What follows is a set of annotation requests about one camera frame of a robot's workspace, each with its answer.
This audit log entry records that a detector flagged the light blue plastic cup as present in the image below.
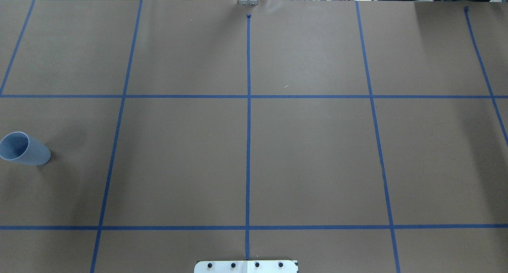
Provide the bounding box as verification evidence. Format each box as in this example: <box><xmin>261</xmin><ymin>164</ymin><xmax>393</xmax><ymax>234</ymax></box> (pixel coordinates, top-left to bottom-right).
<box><xmin>0</xmin><ymin>131</ymin><xmax>51</xmax><ymax>165</ymax></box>

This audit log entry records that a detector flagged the brown paper table cover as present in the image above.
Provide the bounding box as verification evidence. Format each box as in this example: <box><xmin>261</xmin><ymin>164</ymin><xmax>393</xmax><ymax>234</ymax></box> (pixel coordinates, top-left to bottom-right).
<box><xmin>1</xmin><ymin>0</ymin><xmax>507</xmax><ymax>273</ymax></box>

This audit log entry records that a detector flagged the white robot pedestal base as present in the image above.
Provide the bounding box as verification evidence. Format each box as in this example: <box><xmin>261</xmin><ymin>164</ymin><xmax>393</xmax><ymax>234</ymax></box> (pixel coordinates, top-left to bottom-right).
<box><xmin>194</xmin><ymin>260</ymin><xmax>299</xmax><ymax>273</ymax></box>

